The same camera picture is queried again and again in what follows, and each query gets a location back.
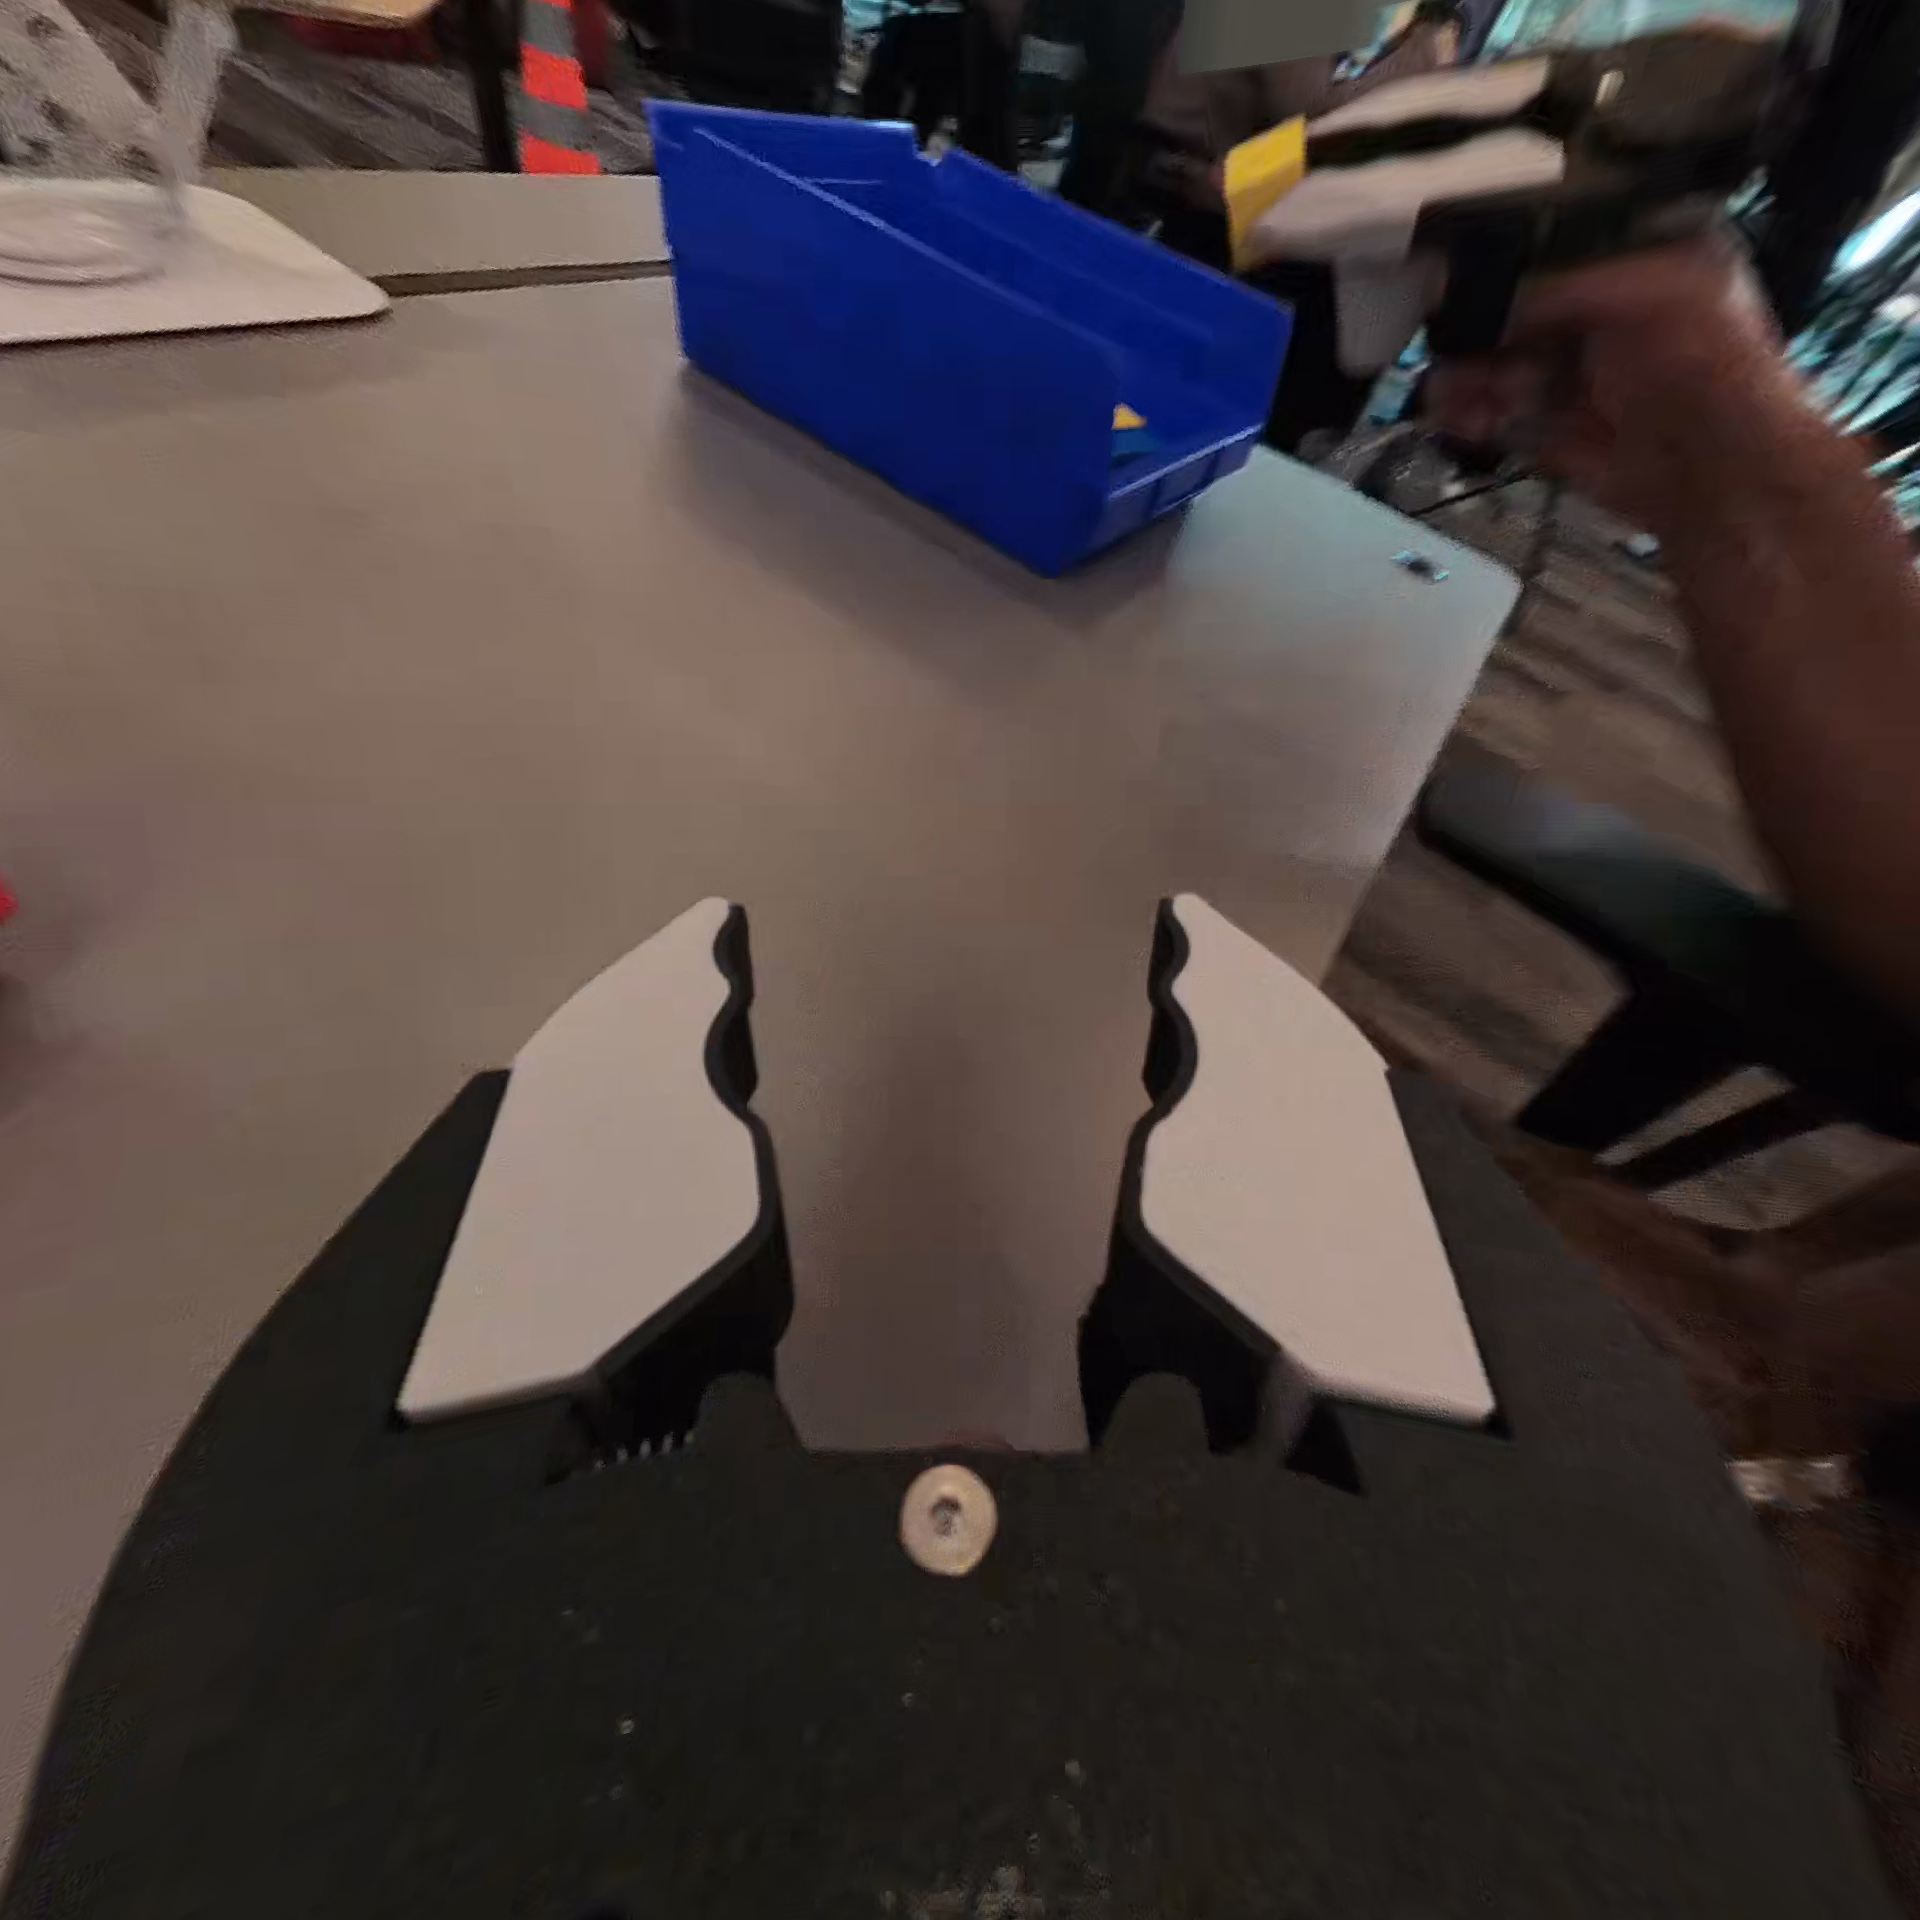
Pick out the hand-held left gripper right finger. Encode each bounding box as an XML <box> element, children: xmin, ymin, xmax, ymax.
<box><xmin>1080</xmin><ymin>893</ymin><xmax>1495</xmax><ymax>1448</ymax></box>

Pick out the yellow wooden block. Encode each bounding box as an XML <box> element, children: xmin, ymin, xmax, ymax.
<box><xmin>1222</xmin><ymin>119</ymin><xmax>1313</xmax><ymax>265</ymax></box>

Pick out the grey desk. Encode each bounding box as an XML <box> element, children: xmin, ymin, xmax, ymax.
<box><xmin>0</xmin><ymin>165</ymin><xmax>1526</xmax><ymax>1802</ymax></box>

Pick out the red floor object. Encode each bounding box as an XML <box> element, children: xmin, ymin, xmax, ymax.
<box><xmin>515</xmin><ymin>0</ymin><xmax>608</xmax><ymax>175</ymax></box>

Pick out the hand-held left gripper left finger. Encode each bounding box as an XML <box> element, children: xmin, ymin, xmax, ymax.
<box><xmin>395</xmin><ymin>900</ymin><xmax>797</xmax><ymax>1448</ymax></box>

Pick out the person's right forearm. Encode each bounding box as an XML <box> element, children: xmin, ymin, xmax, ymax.
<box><xmin>1666</xmin><ymin>390</ymin><xmax>1920</xmax><ymax>1007</ymax></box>

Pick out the black office chair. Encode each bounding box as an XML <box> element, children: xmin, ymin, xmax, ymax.
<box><xmin>1410</xmin><ymin>744</ymin><xmax>1920</xmax><ymax>1187</ymax></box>

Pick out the person's brown clothing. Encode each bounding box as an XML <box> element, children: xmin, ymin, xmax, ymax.
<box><xmin>1500</xmin><ymin>1155</ymin><xmax>1920</xmax><ymax>1920</ymax></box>

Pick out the person's right hand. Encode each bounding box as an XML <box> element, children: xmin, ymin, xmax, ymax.
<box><xmin>1493</xmin><ymin>233</ymin><xmax>1807</xmax><ymax>541</ymax></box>

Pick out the white board stand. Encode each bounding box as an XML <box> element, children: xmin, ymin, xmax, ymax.
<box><xmin>0</xmin><ymin>0</ymin><xmax>392</xmax><ymax>347</ymax></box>

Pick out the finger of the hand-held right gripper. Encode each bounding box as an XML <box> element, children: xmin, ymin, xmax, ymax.
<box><xmin>1235</xmin><ymin>150</ymin><xmax>1578</xmax><ymax>278</ymax></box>
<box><xmin>1306</xmin><ymin>59</ymin><xmax>1585</xmax><ymax>158</ymax></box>

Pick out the blue plastic bin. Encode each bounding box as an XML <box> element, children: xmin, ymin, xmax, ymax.
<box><xmin>652</xmin><ymin>106</ymin><xmax>1291</xmax><ymax>578</ymax></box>

